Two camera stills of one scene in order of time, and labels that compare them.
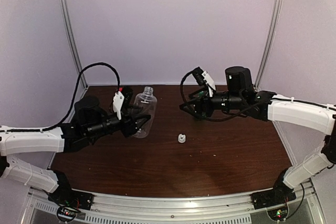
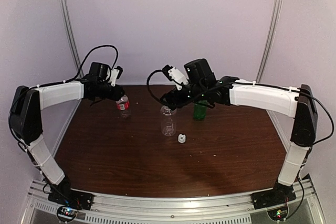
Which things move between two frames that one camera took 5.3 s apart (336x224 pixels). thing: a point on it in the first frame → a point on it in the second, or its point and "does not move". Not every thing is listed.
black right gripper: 199,108 → 170,96
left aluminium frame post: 78,63 does not move
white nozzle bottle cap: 181,138 does not move
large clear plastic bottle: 146,103 → 168,124
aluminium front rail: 221,209 does not move
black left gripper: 129,125 → 116,95
